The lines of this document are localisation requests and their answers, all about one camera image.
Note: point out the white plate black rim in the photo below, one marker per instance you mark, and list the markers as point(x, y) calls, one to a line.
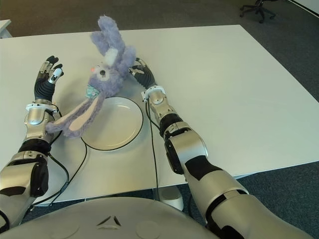
point(117, 124)

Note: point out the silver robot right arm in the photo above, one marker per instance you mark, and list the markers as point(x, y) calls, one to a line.
point(189, 154)

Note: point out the purple plush bunny doll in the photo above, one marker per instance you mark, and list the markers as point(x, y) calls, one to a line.
point(109, 77)

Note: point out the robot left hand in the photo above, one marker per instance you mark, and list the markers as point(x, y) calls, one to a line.
point(43, 85)

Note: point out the white table frame leg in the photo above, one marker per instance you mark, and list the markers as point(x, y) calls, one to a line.
point(40, 204)

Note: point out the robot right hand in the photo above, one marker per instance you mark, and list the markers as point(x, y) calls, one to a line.
point(147, 78)

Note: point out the black office chair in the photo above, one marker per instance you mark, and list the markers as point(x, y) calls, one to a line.
point(259, 10)

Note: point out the silver robot torso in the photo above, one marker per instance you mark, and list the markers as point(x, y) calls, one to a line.
point(112, 224)

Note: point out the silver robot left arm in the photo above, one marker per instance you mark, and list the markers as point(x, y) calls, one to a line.
point(35, 119)

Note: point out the white neighbouring desk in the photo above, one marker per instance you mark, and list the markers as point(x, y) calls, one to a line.
point(5, 28)

